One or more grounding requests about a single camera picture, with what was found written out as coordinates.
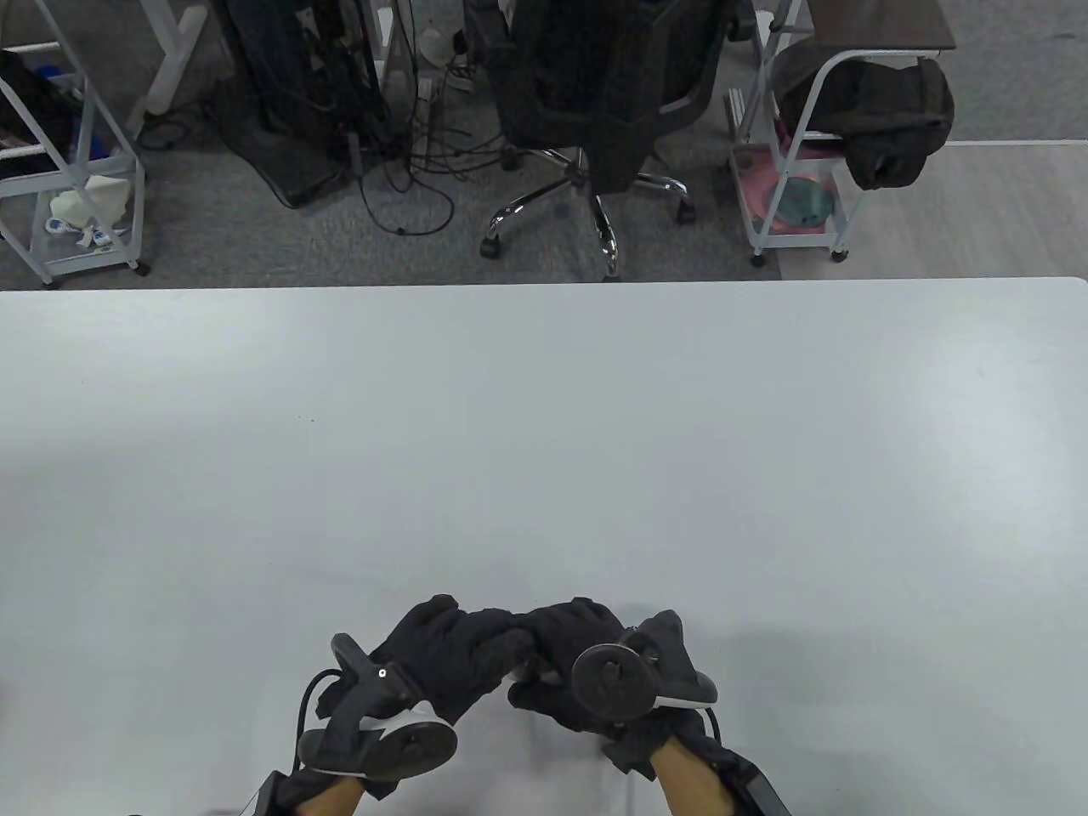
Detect person's right forearm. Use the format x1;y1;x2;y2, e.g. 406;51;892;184
656;734;742;816

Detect black office chair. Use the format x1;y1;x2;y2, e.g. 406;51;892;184
479;0;759;282

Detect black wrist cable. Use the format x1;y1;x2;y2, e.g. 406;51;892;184
294;669;343;768

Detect pink disc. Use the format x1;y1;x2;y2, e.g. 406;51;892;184
734;151;839;232

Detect teal disc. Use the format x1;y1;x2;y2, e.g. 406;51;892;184
777;173;835;227

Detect black backpack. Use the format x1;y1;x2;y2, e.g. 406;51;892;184
777;37;955;191

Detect black floor cables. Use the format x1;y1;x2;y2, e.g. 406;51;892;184
353;0;511;237

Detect brown table top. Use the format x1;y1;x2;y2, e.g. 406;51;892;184
807;0;958;51

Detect black bag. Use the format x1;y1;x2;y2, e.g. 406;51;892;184
0;48;76;180

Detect person's left forearm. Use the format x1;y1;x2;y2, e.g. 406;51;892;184
297;776;368;816

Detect white cart with bag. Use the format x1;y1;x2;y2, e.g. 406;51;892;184
0;0;151;287

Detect person's left hand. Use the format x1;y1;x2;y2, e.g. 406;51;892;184
372;594;538;725

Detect person's right hand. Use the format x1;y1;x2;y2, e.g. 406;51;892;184
508;597;717;776

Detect white cart with backpack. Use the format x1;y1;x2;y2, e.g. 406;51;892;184
725;0;878;266

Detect white desk leg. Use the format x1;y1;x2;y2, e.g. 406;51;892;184
126;0;211;139

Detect black forearm strap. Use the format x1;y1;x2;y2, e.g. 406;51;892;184
712;746;793;816

